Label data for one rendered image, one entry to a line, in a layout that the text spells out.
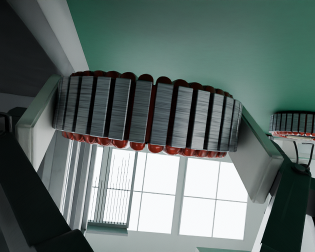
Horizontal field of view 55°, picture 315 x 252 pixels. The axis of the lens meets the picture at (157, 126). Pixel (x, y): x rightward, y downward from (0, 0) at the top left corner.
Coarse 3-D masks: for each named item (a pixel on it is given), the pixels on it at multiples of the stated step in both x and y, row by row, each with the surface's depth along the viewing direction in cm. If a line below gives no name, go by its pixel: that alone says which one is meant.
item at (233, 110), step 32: (64, 96) 16; (96, 96) 14; (128, 96) 14; (160, 96) 14; (192, 96) 14; (224, 96) 15; (64, 128) 15; (96, 128) 14; (128, 128) 14; (160, 128) 14; (192, 128) 14; (224, 128) 15
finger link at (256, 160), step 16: (240, 128) 18; (256, 128) 17; (240, 144) 18; (256, 144) 16; (272, 144) 16; (240, 160) 18; (256, 160) 16; (272, 160) 15; (240, 176) 18; (256, 176) 16; (272, 176) 15; (256, 192) 16
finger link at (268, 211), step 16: (288, 176) 14; (304, 176) 14; (288, 192) 13; (304, 192) 13; (272, 208) 11; (288, 208) 12; (304, 208) 12; (272, 224) 11; (288, 224) 11; (256, 240) 12; (272, 240) 10; (288, 240) 10
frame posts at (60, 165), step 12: (60, 132) 40; (60, 144) 40; (72, 144) 42; (48, 156) 39; (60, 156) 39; (72, 156) 49; (48, 168) 39; (60, 168) 39; (72, 168) 49; (48, 180) 39; (60, 180) 39; (72, 180) 49; (60, 192) 39; (72, 192) 51; (60, 204) 39
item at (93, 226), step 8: (136, 152) 389; (128, 160) 389; (136, 160) 389; (112, 168) 386; (96, 176) 383; (120, 176) 387; (104, 184) 383; (128, 184) 388; (112, 192) 384; (120, 200) 385; (104, 208) 382; (128, 208) 384; (112, 216) 383; (128, 216) 384; (88, 224) 376; (96, 224) 378; (104, 224) 379; (112, 224) 381; (120, 224) 382; (128, 224) 383; (88, 232) 354; (96, 232) 355; (104, 232) 356; (112, 232) 358; (120, 232) 361
